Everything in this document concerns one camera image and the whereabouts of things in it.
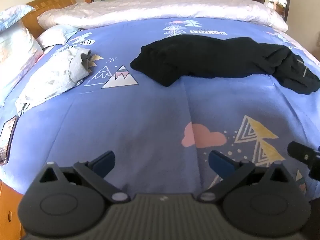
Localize black pants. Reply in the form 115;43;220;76
130;35;319;95

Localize blue patterned bed cover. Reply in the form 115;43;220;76
1;18;319;199

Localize grey folded garment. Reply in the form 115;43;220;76
15;47;91;115

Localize floral pillow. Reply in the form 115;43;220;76
0;4;43;106

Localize small light blue pillow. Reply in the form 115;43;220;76
36;24;80;49

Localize light pink quilt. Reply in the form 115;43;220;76
37;0;289;32

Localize wooden headboard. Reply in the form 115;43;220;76
22;0;76;38

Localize wooden bed frame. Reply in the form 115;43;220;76
0;181;24;239

